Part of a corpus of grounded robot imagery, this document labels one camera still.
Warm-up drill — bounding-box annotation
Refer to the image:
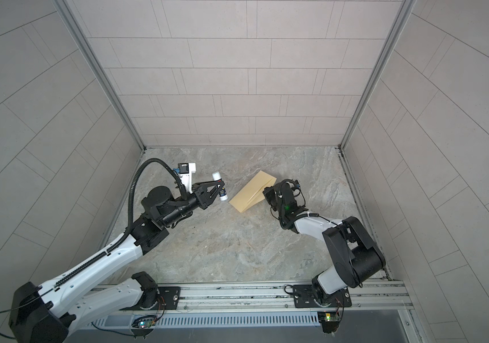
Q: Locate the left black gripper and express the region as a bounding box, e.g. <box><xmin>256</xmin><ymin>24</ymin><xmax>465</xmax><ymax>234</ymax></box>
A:
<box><xmin>159</xmin><ymin>182</ymin><xmax>223</xmax><ymax>230</ymax></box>

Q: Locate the blue white glue stick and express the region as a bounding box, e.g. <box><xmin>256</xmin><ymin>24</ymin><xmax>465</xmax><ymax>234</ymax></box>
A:
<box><xmin>212</xmin><ymin>171</ymin><xmax>228</xmax><ymax>201</ymax></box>

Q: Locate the yellow paper envelope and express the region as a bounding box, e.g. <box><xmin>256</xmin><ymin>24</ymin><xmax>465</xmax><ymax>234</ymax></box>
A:
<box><xmin>229</xmin><ymin>171</ymin><xmax>277</xmax><ymax>213</ymax></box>

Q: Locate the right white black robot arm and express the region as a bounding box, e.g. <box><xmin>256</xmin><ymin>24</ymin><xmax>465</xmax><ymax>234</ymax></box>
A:
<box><xmin>263</xmin><ymin>180</ymin><xmax>386</xmax><ymax>306</ymax></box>

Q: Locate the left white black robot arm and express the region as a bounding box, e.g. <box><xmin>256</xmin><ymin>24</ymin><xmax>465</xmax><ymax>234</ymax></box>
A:
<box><xmin>9</xmin><ymin>180</ymin><xmax>225</xmax><ymax>342</ymax></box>

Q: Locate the right green circuit board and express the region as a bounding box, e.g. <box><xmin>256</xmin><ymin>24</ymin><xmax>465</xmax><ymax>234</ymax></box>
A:
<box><xmin>317</xmin><ymin>312</ymin><xmax>342</xmax><ymax>334</ymax></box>

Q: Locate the green circuit board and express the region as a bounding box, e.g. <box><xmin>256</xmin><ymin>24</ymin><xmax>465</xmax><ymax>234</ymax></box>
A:
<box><xmin>131</xmin><ymin>315</ymin><xmax>157</xmax><ymax>337</ymax></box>
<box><xmin>317</xmin><ymin>312</ymin><xmax>342</xmax><ymax>334</ymax></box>

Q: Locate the left green circuit board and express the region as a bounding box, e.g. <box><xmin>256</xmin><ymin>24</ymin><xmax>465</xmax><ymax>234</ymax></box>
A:
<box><xmin>131</xmin><ymin>315</ymin><xmax>157</xmax><ymax>337</ymax></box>

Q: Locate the right black corrugated cable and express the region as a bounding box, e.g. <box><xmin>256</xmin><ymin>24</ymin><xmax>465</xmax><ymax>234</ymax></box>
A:
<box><xmin>276</xmin><ymin>179</ymin><xmax>307</xmax><ymax>232</ymax></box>

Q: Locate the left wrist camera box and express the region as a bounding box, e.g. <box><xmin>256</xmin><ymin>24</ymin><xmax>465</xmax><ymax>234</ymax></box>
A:
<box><xmin>177</xmin><ymin>163</ymin><xmax>197</xmax><ymax>193</ymax></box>

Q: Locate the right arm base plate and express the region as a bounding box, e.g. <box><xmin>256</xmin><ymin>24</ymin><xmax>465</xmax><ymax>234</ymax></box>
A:
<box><xmin>284</xmin><ymin>284</ymin><xmax>352</xmax><ymax>309</ymax></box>

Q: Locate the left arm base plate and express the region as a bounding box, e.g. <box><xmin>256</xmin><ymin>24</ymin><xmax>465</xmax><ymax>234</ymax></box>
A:
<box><xmin>139</xmin><ymin>287</ymin><xmax>181</xmax><ymax>312</ymax></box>

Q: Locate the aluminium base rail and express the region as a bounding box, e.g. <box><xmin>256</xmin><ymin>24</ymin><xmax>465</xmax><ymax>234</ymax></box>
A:
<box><xmin>55</xmin><ymin>280</ymin><xmax>412</xmax><ymax>316</ymax></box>

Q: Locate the white slotted cable duct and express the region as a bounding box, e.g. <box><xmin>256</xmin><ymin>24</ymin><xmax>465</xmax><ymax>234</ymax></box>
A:
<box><xmin>85</xmin><ymin>311</ymin><xmax>320</xmax><ymax>331</ymax></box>

